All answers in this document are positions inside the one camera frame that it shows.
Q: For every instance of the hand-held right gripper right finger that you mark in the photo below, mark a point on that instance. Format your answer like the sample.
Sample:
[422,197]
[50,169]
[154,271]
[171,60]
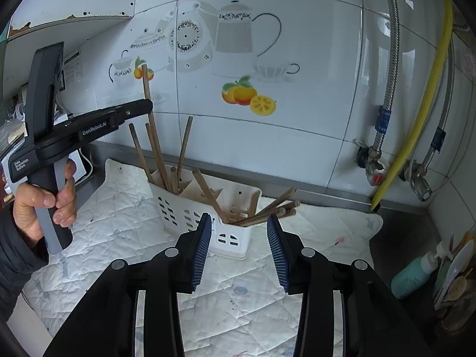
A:
[277,253]

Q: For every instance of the teal pump bottle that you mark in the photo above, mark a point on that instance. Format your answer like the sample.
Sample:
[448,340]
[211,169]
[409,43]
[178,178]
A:
[409,277]

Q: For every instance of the white quilted mat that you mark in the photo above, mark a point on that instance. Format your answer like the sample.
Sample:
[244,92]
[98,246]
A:
[122,208]

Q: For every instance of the person's left hand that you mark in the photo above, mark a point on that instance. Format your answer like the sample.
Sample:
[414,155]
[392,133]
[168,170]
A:
[28,212]

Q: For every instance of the white plastic chopstick holder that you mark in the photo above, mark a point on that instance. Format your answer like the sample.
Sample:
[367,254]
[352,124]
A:
[232,251]

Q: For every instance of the brown wooden chopstick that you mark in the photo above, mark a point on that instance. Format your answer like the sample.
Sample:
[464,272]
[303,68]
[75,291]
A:
[275,202]
[157,137]
[140,152]

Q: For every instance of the person's left forearm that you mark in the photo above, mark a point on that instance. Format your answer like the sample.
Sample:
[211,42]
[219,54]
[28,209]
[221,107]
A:
[16,264]

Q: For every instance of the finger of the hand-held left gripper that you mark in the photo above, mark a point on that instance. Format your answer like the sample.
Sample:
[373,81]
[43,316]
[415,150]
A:
[137,109]

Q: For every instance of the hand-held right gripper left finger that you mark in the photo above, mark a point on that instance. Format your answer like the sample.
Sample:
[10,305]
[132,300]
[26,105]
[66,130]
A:
[202,253]

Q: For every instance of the bunch of wooden chopsticks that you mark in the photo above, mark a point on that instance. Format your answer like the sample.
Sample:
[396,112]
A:
[185,148]

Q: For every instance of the wooden spoon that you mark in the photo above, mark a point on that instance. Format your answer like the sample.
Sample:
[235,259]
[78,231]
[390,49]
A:
[457,286]

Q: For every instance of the round utensil container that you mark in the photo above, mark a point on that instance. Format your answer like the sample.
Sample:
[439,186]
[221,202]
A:
[455,316]

